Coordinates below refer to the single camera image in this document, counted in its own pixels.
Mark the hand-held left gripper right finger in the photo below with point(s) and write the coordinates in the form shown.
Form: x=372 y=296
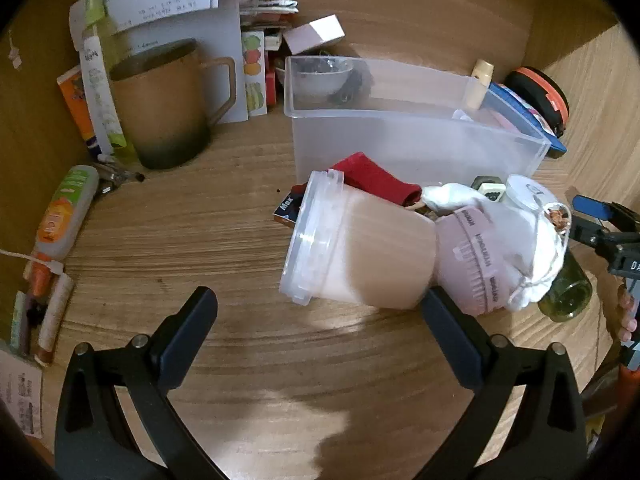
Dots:
x=450 y=335

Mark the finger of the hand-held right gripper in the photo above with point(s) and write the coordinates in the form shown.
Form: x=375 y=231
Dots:
x=592 y=237
x=590 y=206

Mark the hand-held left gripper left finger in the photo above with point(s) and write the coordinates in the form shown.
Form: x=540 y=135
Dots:
x=192 y=330

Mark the green glass bottle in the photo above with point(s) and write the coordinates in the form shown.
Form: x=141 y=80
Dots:
x=570 y=290

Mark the white round container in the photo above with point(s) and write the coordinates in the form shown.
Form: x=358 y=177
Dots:
x=527 y=190

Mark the pink labelled jar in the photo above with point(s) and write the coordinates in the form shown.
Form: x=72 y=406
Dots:
x=462 y=265

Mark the translucent plastic jar with lid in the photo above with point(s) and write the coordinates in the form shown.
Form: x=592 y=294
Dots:
x=360 y=245

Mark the red pouch with gold trim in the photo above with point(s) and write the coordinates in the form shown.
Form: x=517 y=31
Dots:
x=375 y=177

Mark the clear plastic storage box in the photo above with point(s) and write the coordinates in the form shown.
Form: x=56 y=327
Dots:
x=400 y=125

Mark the person's right hand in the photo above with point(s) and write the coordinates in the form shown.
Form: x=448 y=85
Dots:
x=626 y=317

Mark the small black white object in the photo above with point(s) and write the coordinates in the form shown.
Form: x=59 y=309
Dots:
x=487 y=187

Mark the blue zip pouch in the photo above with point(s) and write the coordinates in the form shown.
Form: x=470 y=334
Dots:
x=530 y=115

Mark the black orange round case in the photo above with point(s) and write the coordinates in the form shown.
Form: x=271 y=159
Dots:
x=542 y=95

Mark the white brown stick tube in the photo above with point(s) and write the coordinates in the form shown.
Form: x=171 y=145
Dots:
x=52 y=320

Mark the small blue box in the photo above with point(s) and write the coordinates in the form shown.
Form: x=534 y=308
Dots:
x=287 y=210

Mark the beige tube bottle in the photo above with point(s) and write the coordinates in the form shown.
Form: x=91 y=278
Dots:
x=480 y=82

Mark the small green packet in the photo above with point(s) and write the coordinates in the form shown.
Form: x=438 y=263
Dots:
x=21 y=322

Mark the orange green glue bottle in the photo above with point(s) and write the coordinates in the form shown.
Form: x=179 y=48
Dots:
x=62 y=215

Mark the small printed paper slip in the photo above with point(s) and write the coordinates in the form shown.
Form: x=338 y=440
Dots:
x=20 y=395

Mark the brown mug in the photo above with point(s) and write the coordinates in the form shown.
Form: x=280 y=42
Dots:
x=160 y=110

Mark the orange packet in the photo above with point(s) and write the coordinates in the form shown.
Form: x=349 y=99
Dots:
x=75 y=105

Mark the small red box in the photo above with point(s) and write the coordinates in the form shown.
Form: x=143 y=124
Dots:
x=271 y=82

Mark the fruit sticker sheet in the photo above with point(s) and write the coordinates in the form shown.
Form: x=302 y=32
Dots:
x=252 y=75

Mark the black clip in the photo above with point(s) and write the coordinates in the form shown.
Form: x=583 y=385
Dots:
x=357 y=85

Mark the white bowl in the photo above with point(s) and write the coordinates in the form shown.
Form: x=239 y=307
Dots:
x=315 y=77

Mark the white paper card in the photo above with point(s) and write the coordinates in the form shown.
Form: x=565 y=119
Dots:
x=225 y=35

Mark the pink white carton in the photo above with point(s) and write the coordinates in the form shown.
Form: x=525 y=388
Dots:
x=315 y=35

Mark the stack of sachets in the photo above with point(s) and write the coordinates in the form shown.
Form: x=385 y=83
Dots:
x=265 y=7

